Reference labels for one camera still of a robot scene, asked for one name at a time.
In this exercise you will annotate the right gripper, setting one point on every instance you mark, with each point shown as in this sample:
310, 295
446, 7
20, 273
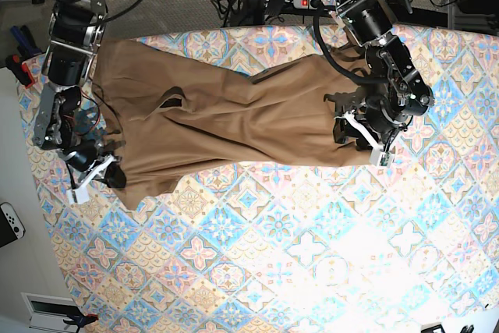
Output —
87, 162

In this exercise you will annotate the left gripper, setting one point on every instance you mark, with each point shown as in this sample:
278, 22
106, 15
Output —
373, 122

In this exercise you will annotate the brown t-shirt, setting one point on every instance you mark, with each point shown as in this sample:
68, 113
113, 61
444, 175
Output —
168, 116

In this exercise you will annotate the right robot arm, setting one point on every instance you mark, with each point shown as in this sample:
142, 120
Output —
76, 29

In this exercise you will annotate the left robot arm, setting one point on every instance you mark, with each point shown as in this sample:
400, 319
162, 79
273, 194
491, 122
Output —
394, 92

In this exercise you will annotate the game console controller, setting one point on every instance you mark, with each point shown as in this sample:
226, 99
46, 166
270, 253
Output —
11, 228

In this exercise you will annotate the white power strip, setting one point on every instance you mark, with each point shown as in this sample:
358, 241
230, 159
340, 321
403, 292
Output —
306, 4

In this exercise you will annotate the patterned tile tablecloth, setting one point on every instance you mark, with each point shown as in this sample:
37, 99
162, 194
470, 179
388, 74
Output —
263, 247

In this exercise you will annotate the orange black bottom clamp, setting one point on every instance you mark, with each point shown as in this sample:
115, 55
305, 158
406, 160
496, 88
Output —
80, 320

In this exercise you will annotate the white box with window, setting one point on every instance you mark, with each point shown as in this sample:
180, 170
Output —
47, 313

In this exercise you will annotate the red black clamp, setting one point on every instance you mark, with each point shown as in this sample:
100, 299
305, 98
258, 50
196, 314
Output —
20, 70

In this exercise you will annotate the blue black clamp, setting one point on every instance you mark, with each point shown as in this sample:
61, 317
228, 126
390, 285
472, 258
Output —
27, 46

